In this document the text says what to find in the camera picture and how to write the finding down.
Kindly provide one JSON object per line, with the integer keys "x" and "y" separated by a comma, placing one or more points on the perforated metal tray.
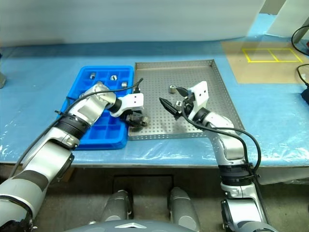
{"x": 157, "y": 79}

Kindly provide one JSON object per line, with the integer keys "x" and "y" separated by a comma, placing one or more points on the blue plastic table cover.
{"x": 24, "y": 108}

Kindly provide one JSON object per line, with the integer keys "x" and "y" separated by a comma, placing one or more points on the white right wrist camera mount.
{"x": 201, "y": 93}

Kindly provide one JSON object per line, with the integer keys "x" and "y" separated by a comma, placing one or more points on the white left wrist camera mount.
{"x": 135, "y": 100}

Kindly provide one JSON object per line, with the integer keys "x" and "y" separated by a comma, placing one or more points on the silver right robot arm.
{"x": 229, "y": 145}

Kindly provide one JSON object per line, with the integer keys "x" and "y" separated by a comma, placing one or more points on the metal nut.
{"x": 113, "y": 77}
{"x": 124, "y": 84}
{"x": 93, "y": 75}

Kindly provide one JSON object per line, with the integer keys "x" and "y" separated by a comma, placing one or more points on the white foam board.
{"x": 120, "y": 19}

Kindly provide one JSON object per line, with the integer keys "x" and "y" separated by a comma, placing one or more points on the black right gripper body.
{"x": 188, "y": 106}

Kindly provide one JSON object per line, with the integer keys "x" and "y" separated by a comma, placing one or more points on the metal nut top left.
{"x": 93, "y": 75}

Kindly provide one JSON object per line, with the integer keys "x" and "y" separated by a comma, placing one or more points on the dark cylindrical metal part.
{"x": 137, "y": 121}

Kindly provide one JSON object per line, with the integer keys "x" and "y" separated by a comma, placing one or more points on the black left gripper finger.
{"x": 146, "y": 119}
{"x": 129, "y": 120}

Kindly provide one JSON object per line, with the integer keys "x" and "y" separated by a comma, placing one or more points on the metal nut top middle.
{"x": 113, "y": 77}

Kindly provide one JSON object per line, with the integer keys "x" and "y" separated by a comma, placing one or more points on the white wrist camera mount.
{"x": 201, "y": 93}
{"x": 135, "y": 100}

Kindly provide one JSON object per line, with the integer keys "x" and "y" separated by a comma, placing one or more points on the metal nut top right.
{"x": 124, "y": 84}

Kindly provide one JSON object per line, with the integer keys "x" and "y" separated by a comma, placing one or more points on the grey rounded leg housing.
{"x": 183, "y": 205}
{"x": 118, "y": 205}

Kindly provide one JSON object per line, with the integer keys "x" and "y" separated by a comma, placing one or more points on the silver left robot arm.
{"x": 91, "y": 106}

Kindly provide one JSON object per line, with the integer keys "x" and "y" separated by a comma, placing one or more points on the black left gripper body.
{"x": 134, "y": 113}

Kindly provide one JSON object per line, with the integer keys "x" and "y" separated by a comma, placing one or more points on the blue compartment tray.
{"x": 108, "y": 135}

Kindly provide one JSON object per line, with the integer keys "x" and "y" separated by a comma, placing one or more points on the grey robot torso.
{"x": 125, "y": 227}

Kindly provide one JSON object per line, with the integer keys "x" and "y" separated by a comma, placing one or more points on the dark blue object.
{"x": 306, "y": 96}

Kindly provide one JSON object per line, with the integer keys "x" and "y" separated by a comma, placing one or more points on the brown board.
{"x": 265, "y": 72}

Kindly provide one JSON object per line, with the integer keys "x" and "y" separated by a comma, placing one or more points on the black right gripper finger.
{"x": 181, "y": 91}
{"x": 169, "y": 106}

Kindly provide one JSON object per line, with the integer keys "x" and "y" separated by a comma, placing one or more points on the yellow tape marking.
{"x": 275, "y": 61}

